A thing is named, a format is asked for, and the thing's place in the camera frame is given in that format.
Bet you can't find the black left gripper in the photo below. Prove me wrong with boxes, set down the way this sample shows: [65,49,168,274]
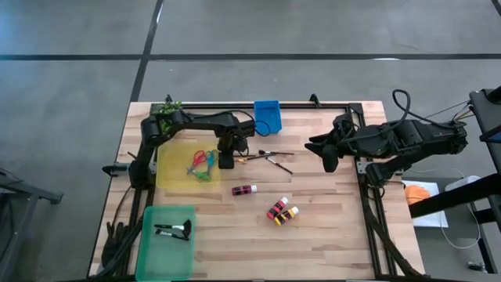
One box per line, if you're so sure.
[216,131,251,170]

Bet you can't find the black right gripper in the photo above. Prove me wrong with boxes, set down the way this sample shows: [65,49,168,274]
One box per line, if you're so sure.
[304,114,367,174]

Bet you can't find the blue-handled scissors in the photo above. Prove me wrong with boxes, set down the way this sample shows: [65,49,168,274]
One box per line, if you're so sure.
[204,148,220,176]

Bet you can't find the green-handled scissors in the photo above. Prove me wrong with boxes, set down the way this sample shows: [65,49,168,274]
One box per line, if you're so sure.
[190,168,213,183]

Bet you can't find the thin black-handled paintbrush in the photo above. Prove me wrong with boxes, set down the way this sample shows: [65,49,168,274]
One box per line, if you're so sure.
[236,154,277,163]

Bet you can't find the red-handled scissors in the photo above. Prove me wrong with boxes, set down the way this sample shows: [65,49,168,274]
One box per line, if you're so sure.
[186,149,207,175]

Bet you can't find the magenta paint bottle white cap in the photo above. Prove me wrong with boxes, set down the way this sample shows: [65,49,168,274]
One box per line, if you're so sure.
[231,184,258,197]

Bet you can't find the black-bristle paintbrush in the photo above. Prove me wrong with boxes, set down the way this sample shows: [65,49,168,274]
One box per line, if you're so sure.
[258,149,295,157]

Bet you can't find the black paintbrush silver ferrule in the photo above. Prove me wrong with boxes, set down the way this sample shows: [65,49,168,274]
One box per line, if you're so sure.
[265,156,294,175]
[154,229,190,242]

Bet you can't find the red capped bottle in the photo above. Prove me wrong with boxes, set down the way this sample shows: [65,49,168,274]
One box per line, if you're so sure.
[265,196,290,220]

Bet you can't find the fan paintbrush dark bristles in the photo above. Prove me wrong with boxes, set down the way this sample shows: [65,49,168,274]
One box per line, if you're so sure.
[153,219,193,239]

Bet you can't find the yellow paint bottle white cap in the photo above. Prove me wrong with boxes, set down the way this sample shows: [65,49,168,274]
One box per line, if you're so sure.
[273,206,301,227]

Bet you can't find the yellow translucent plastic bin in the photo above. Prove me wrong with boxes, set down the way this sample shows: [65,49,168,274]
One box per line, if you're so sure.
[155,139,222,192]

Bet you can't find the blue plastic basket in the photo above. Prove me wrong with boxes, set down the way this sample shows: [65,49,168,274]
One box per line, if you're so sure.
[253,99,283,135]

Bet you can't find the green leafy plant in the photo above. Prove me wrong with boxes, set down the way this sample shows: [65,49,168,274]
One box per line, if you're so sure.
[151,99,183,135]

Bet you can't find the orange cloth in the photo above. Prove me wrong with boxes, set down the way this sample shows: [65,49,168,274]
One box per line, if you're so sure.
[404,184,432,206]

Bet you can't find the green translucent plastic bin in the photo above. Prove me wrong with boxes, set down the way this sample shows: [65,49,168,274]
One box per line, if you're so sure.
[135,204,196,282]

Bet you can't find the white paper sheet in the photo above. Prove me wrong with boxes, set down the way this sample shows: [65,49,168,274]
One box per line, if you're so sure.
[402,179,449,229]

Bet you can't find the white box device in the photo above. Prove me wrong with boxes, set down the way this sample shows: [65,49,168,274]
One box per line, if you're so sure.
[444,175,481,193]

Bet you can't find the black metal cart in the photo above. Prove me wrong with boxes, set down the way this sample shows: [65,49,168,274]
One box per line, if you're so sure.
[409,86,501,275]

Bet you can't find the grey metal stand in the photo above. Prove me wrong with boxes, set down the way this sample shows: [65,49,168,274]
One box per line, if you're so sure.
[0,167,64,282]

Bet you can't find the black aluminium table frame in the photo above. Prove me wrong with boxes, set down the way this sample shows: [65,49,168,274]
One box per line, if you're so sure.
[117,101,426,280]

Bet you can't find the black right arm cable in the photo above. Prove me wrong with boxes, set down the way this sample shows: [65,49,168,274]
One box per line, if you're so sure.
[391,89,470,132]

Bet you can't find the black clamp mount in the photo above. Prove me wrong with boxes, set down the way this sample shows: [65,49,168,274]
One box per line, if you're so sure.
[101,162,130,177]

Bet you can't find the black cable bundle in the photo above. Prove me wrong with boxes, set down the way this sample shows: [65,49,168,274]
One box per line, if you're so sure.
[99,186,144,277]

